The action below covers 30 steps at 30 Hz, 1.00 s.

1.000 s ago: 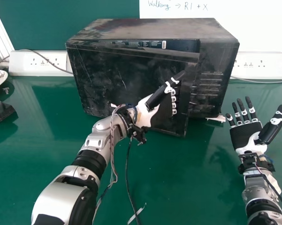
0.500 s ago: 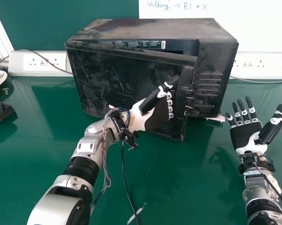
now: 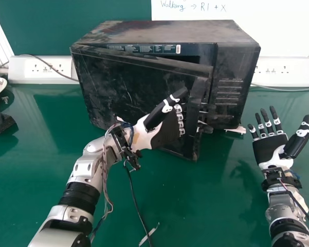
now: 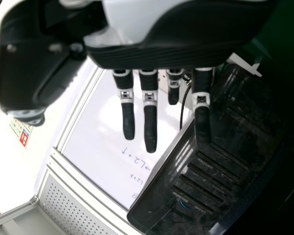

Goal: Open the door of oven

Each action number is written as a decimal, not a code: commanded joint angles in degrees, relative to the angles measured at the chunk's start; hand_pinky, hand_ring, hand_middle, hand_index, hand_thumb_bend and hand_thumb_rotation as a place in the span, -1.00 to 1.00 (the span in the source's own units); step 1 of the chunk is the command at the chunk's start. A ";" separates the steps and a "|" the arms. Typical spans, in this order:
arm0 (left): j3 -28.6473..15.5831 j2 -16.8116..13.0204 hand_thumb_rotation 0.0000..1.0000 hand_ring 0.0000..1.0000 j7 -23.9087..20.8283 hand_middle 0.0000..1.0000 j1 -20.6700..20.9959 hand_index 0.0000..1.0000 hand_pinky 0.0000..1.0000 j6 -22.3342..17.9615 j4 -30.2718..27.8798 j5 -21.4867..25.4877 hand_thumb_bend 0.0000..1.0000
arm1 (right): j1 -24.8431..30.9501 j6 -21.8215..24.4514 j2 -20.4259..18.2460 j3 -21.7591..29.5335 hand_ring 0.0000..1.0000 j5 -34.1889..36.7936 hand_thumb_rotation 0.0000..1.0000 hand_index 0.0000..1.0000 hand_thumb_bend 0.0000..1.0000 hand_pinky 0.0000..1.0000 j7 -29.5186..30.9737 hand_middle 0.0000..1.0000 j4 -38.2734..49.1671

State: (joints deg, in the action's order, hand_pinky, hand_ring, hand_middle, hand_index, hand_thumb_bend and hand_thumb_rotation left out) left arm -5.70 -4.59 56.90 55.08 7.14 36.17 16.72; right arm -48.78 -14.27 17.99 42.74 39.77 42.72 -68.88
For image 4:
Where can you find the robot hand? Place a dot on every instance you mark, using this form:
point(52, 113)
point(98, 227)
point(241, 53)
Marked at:
point(176, 36)

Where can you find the red and green wall sign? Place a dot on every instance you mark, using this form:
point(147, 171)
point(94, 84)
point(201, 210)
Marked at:
point(23, 134)

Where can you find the whiteboard with blue writing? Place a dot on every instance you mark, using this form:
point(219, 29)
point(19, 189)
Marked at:
point(100, 147)

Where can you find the white plastic bracket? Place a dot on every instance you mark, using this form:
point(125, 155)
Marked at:
point(244, 64)

